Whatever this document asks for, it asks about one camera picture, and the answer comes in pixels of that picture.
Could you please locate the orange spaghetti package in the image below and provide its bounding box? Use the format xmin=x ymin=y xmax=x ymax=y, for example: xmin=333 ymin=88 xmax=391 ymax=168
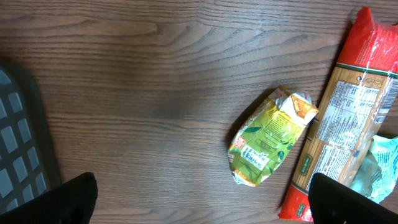
xmin=279 ymin=7 xmax=397 ymax=222

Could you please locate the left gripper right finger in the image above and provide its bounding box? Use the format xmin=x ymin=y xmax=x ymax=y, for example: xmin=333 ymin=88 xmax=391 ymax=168
xmin=308 ymin=173 xmax=397 ymax=224

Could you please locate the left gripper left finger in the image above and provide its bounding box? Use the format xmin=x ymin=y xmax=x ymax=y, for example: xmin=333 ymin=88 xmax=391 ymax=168
xmin=1 ymin=172 xmax=98 ymax=224

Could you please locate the grey plastic shopping basket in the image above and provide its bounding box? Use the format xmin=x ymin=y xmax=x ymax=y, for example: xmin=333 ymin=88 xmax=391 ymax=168
xmin=1 ymin=61 xmax=62 ymax=213

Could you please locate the green tea packet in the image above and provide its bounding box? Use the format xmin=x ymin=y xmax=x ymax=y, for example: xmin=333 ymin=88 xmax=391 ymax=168
xmin=228 ymin=86 xmax=318 ymax=187

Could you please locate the teal wet wipes pack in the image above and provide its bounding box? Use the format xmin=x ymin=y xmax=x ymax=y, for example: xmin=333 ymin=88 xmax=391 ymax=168
xmin=349 ymin=135 xmax=397 ymax=203

